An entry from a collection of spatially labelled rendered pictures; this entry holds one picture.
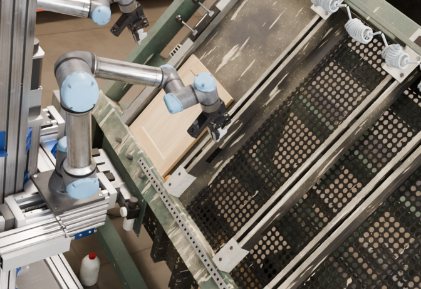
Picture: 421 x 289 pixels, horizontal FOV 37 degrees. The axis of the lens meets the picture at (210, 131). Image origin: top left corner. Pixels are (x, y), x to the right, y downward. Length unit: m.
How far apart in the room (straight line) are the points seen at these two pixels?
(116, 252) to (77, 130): 1.46
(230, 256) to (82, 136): 0.78
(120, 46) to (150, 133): 2.59
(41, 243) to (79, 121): 0.56
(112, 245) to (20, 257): 1.16
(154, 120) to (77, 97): 1.07
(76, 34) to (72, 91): 3.63
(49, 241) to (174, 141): 0.79
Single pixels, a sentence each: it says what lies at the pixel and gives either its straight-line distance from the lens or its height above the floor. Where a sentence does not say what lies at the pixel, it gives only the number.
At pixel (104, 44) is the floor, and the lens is 5.57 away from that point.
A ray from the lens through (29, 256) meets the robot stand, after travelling 2.47.
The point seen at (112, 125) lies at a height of 0.86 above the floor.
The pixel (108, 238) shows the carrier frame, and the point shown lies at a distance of 3.58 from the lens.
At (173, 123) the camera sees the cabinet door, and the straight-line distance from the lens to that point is 2.98.
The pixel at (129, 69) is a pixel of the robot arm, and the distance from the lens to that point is 2.26.
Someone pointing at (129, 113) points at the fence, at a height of 0.95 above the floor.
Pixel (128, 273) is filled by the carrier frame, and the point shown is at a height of 0.18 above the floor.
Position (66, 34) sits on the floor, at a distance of 5.64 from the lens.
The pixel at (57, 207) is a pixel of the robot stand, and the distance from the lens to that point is 2.50.
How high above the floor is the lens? 2.80
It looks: 36 degrees down
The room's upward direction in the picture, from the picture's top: 16 degrees clockwise
